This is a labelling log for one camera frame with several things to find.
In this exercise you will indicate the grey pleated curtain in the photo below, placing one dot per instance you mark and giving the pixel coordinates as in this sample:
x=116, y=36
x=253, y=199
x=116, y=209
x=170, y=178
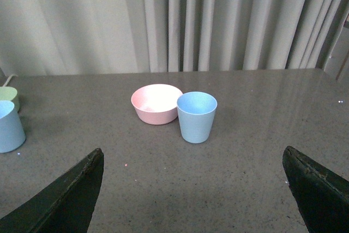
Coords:
x=74, y=37

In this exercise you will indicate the pink bowl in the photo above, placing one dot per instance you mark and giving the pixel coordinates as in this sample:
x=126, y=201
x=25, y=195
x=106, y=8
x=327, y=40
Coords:
x=156, y=104

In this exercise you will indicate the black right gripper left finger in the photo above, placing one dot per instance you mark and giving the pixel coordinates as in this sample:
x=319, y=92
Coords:
x=65, y=205

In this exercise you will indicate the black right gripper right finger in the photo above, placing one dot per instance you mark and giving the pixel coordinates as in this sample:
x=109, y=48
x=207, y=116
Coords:
x=321, y=195

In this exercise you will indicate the light blue cup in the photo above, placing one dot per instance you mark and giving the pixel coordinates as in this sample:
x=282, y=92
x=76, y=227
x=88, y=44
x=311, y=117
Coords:
x=12, y=133
x=196, y=112

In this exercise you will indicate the light green cup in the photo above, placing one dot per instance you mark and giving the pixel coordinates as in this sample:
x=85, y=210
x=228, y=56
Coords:
x=10, y=94

